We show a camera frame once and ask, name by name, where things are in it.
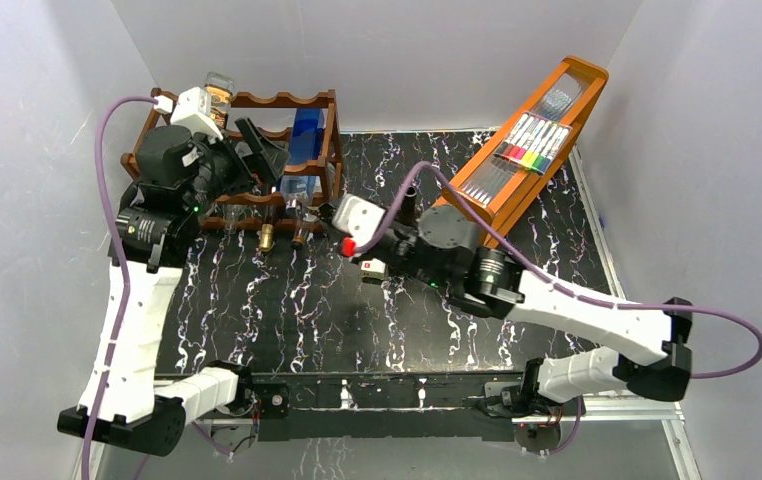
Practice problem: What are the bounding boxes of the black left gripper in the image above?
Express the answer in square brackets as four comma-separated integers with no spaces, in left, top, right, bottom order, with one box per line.
[180,118,290,215]

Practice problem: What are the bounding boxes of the dark green wine bottle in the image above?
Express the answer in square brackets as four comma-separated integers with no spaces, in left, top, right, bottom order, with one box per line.
[395,186,420,227]

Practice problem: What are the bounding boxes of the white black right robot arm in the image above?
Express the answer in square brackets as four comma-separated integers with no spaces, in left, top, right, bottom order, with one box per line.
[349,205,692,414]

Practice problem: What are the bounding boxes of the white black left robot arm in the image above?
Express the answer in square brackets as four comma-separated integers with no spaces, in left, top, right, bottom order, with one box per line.
[57,117,289,457]

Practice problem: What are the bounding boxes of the blue bottle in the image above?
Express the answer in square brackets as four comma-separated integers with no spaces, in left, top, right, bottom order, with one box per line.
[280,108,324,205]

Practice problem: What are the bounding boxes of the brown wooden wine rack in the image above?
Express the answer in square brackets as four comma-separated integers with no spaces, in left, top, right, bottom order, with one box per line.
[120,89,344,232]

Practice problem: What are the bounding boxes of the clear lower bottle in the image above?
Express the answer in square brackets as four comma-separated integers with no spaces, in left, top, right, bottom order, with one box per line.
[286,199,320,251]

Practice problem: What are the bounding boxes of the orange wooden display rack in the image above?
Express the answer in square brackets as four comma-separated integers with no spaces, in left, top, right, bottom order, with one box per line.
[451,56,609,236]

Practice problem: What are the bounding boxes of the gold capped bottle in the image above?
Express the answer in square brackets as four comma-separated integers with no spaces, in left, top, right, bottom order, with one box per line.
[259,205,277,253]

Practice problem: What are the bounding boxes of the clear whisky bottle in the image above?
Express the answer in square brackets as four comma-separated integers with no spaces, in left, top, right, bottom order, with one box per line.
[204,71,234,130]

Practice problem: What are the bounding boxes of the white red small box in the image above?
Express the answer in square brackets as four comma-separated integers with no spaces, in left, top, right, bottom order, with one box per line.
[359,259,387,284]

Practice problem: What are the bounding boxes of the pack of coloured markers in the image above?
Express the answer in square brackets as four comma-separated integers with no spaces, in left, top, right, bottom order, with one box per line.
[491,112,572,175]

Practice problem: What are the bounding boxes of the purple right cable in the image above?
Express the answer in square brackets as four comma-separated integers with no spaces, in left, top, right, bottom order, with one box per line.
[354,162,762,381]

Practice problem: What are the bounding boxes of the purple cable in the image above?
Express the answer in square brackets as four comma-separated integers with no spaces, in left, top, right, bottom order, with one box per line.
[79,95,160,480]
[354,162,762,381]

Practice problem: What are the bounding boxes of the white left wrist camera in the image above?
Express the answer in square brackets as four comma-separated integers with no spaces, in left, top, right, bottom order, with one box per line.
[153,87,224,143]

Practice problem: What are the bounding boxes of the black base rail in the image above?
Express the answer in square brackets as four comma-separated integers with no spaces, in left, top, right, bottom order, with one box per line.
[192,370,584,444]

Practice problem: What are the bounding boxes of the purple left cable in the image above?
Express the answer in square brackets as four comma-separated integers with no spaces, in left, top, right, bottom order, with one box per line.
[79,95,160,480]

